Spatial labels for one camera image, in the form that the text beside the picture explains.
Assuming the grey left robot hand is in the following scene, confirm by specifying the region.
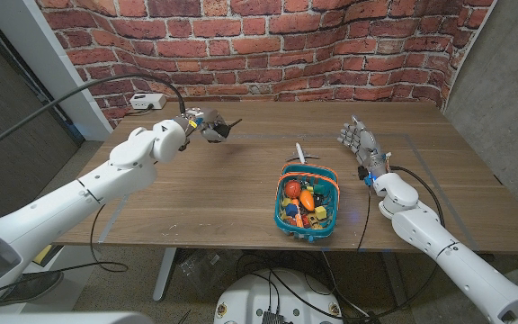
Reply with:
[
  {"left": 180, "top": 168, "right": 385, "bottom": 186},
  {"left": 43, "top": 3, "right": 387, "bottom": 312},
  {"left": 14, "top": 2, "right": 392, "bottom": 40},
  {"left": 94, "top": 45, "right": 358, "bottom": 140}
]
[{"left": 182, "top": 106, "right": 233, "bottom": 144}]

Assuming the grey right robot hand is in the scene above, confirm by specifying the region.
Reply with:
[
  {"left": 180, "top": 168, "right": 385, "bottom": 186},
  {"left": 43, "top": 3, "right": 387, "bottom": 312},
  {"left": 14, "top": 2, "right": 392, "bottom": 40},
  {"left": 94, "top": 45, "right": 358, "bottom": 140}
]
[{"left": 337, "top": 114, "right": 390, "bottom": 179}]

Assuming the black rubber air blower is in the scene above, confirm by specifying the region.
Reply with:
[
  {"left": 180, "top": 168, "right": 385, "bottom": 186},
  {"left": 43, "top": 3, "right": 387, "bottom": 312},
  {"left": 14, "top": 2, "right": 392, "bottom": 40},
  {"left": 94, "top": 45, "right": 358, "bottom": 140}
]
[{"left": 211, "top": 117, "right": 244, "bottom": 143}]

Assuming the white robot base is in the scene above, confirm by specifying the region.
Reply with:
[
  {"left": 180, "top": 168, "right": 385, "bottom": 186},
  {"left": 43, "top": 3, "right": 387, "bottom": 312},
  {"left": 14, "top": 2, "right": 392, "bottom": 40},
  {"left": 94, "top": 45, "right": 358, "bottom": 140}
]
[{"left": 213, "top": 268, "right": 344, "bottom": 324}]

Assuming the white toy plane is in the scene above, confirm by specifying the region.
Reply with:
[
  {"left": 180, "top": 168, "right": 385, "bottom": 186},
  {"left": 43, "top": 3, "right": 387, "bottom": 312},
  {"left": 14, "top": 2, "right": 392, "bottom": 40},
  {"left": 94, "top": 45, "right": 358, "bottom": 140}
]
[{"left": 285, "top": 142, "right": 321, "bottom": 164}]

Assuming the orange toy carrot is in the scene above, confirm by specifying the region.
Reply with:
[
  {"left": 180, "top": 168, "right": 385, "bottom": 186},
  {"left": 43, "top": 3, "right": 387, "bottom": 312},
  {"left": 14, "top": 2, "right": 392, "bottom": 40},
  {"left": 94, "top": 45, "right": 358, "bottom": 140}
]
[{"left": 299, "top": 189, "right": 317, "bottom": 212}]

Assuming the red toy tomato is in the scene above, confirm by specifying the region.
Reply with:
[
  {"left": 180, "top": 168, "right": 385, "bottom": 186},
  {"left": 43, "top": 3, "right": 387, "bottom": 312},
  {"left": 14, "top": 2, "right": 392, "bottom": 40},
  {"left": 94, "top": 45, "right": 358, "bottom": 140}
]
[{"left": 284, "top": 180, "right": 303, "bottom": 200}]

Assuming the white power strip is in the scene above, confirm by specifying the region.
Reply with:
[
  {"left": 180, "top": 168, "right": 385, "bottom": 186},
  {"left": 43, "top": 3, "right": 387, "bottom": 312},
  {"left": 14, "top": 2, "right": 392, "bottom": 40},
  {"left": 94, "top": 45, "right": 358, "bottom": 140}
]
[{"left": 129, "top": 92, "right": 167, "bottom": 111}]

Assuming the red brick printed backdrop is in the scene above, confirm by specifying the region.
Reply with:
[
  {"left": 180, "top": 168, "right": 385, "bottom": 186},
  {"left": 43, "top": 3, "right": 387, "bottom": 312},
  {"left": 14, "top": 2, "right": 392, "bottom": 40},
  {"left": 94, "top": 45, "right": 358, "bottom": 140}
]
[{"left": 36, "top": 0, "right": 496, "bottom": 130}]

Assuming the grey metal table leg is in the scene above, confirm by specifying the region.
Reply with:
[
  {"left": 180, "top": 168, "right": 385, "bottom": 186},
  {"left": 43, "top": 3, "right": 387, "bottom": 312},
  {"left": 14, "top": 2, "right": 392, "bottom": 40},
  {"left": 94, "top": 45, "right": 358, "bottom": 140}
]
[
  {"left": 152, "top": 247, "right": 177, "bottom": 302},
  {"left": 380, "top": 251, "right": 411, "bottom": 311}
]

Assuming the clear plastic bag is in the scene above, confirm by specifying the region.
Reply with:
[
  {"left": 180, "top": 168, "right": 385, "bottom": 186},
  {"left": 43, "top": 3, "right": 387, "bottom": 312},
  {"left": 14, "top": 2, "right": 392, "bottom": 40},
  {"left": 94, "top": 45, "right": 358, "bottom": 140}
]
[{"left": 180, "top": 249, "right": 242, "bottom": 293}]

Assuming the yellow foot pedal box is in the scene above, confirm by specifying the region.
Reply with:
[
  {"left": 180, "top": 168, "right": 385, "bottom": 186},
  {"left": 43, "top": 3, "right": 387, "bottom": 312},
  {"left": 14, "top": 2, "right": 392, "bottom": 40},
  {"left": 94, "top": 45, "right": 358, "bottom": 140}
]
[{"left": 32, "top": 245, "right": 61, "bottom": 266}]

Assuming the black shoe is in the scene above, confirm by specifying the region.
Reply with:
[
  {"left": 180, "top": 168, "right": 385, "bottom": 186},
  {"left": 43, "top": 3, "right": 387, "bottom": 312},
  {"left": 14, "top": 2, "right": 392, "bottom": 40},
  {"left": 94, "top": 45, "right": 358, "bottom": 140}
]
[{"left": 0, "top": 269, "right": 65, "bottom": 306}]

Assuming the white robot torso edge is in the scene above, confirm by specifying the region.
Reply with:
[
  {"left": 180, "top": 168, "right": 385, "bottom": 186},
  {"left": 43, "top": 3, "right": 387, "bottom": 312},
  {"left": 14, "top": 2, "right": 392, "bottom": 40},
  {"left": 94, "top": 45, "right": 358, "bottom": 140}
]
[{"left": 0, "top": 311, "right": 155, "bottom": 324}]

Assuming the black power strip cable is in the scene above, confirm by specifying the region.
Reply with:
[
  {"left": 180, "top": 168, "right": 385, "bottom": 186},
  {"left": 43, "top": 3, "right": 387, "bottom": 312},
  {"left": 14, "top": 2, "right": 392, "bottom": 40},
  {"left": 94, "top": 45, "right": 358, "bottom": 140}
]
[{"left": 123, "top": 103, "right": 156, "bottom": 117}]

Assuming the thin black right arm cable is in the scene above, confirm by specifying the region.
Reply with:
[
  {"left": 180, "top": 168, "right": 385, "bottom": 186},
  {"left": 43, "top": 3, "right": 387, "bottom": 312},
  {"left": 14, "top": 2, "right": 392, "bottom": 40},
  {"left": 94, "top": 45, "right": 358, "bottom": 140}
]
[{"left": 355, "top": 184, "right": 372, "bottom": 252}]

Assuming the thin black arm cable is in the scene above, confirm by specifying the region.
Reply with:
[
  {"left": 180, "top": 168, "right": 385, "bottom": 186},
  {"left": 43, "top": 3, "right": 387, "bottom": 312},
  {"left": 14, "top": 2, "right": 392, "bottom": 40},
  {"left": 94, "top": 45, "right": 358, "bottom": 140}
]
[
  {"left": 355, "top": 184, "right": 372, "bottom": 252},
  {"left": 0, "top": 204, "right": 130, "bottom": 299}
]

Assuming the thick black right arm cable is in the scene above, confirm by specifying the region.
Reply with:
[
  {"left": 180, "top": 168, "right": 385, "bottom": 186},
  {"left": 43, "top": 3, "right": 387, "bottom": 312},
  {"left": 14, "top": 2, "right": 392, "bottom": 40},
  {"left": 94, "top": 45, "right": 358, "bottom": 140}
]
[{"left": 388, "top": 165, "right": 445, "bottom": 229}]

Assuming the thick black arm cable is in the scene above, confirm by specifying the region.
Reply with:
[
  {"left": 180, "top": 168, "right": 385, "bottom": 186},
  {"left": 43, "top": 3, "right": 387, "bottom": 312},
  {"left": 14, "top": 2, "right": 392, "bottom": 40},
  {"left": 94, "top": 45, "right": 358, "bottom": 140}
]
[
  {"left": 388, "top": 165, "right": 445, "bottom": 229},
  {"left": 0, "top": 73, "right": 188, "bottom": 161}
]

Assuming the teal basket with orange handles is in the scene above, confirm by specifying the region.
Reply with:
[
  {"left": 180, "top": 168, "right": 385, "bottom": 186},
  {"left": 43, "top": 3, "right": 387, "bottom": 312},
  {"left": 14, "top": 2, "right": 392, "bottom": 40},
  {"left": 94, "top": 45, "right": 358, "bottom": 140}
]
[{"left": 273, "top": 162, "right": 341, "bottom": 243}]

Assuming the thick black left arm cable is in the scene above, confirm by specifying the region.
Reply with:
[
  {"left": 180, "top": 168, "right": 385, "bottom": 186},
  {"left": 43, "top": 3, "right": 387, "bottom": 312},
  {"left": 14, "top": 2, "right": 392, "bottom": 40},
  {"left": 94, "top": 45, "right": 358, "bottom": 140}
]
[{"left": 0, "top": 73, "right": 188, "bottom": 161}]

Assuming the white door frame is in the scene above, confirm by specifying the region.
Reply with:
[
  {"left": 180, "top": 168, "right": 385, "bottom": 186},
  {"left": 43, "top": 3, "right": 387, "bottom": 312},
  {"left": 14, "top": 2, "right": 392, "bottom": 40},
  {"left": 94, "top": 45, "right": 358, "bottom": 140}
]
[{"left": 0, "top": 0, "right": 114, "bottom": 141}]

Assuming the black floor cable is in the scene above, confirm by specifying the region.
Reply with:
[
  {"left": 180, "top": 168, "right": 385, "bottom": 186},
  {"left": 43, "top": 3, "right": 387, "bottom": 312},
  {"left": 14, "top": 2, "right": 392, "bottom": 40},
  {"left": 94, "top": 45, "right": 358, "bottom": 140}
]
[{"left": 236, "top": 250, "right": 377, "bottom": 324}]

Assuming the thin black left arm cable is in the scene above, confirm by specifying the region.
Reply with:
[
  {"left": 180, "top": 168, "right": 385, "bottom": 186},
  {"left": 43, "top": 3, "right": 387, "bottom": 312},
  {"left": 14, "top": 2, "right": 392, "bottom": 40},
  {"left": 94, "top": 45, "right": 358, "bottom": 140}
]
[{"left": 0, "top": 204, "right": 130, "bottom": 299}]

